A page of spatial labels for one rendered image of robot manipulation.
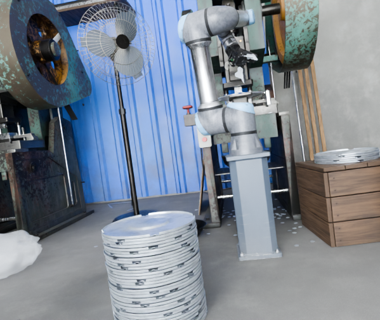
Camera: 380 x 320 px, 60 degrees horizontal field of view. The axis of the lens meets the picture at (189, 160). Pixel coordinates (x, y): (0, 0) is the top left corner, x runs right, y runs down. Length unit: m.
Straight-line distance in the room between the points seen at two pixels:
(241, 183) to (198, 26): 0.68
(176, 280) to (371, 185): 0.98
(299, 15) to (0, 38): 1.77
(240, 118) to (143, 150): 2.20
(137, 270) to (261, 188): 0.69
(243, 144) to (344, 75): 2.34
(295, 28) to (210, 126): 0.86
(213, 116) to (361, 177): 0.69
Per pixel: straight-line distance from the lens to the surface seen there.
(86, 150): 3.75
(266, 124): 2.06
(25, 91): 2.48
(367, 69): 3.73
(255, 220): 1.46
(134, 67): 2.57
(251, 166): 1.43
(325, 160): 1.67
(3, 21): 2.46
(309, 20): 2.09
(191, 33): 1.50
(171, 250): 0.94
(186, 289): 1.00
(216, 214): 2.05
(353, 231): 1.62
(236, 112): 1.45
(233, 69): 2.22
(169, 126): 3.47
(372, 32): 3.82
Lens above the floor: 0.53
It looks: 3 degrees down
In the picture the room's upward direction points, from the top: 7 degrees counter-clockwise
